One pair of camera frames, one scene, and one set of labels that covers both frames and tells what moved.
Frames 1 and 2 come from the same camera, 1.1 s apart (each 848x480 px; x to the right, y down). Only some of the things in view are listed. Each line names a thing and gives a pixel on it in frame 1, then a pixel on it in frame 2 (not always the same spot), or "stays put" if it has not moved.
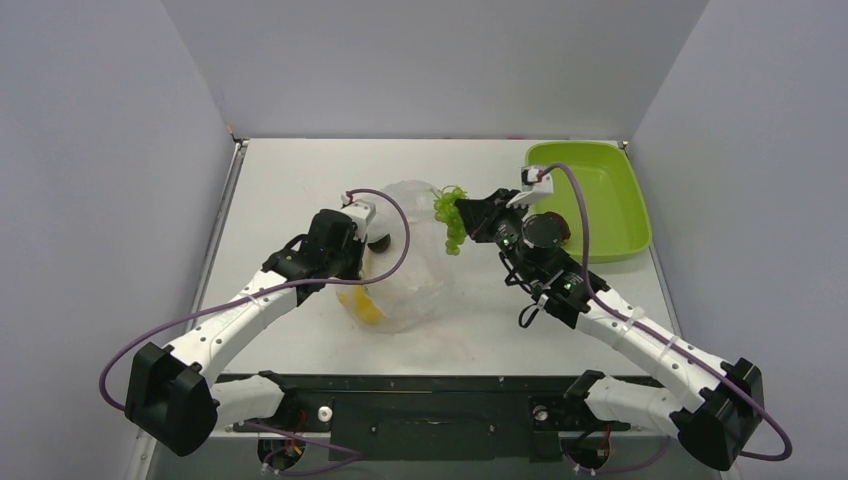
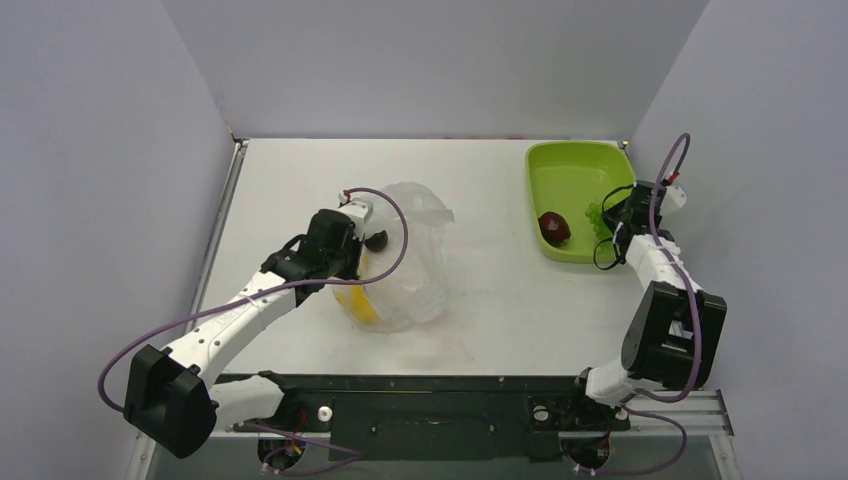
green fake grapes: x=448 y=212 to x=595 y=215
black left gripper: x=359 y=249 stays put
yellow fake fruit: x=362 y=306 stays put
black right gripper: x=486 y=218 to x=616 y=220
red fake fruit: x=566 y=227 stays put
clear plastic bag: x=409 y=285 stays put
